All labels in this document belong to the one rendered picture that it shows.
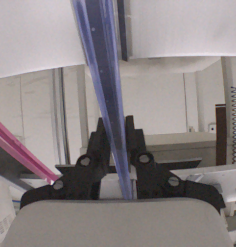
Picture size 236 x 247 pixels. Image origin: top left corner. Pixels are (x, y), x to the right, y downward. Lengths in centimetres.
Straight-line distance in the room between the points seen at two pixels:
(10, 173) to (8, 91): 245
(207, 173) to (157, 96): 174
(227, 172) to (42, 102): 222
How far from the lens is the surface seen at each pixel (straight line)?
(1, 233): 144
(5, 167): 28
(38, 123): 231
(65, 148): 51
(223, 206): 33
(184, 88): 207
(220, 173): 28
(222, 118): 69
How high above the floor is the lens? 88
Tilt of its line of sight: 3 degrees up
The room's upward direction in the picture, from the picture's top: 176 degrees clockwise
